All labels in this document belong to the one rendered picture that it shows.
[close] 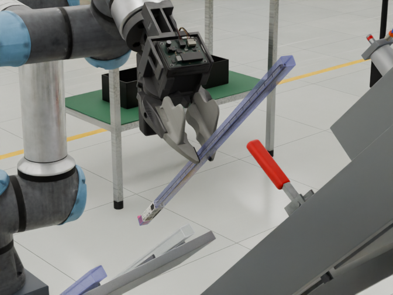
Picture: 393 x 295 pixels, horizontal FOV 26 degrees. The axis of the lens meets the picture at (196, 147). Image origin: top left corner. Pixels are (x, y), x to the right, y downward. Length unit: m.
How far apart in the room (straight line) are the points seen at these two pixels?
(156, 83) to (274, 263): 0.32
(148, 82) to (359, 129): 0.37
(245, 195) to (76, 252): 0.82
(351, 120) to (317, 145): 3.33
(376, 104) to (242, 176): 2.96
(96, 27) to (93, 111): 2.26
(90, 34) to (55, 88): 0.44
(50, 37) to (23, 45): 0.04
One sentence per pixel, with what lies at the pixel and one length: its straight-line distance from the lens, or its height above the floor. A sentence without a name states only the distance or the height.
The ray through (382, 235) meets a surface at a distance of 0.84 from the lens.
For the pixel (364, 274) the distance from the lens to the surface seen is 1.50.
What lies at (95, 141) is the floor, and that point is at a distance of 4.17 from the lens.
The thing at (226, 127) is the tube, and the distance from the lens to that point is 0.95.
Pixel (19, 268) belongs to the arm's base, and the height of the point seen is 0.58.
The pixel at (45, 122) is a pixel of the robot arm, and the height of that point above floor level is 0.89.
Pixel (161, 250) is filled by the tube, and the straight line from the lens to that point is 0.82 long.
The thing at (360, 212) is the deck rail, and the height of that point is 1.10.
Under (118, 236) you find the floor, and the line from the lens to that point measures 3.20.
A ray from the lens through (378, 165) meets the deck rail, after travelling 0.74.
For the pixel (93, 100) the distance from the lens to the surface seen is 3.61.
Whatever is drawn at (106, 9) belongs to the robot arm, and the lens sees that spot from 1.20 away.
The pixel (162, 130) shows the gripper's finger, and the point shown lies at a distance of 1.04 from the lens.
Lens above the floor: 1.41
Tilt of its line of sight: 20 degrees down
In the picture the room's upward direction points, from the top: straight up
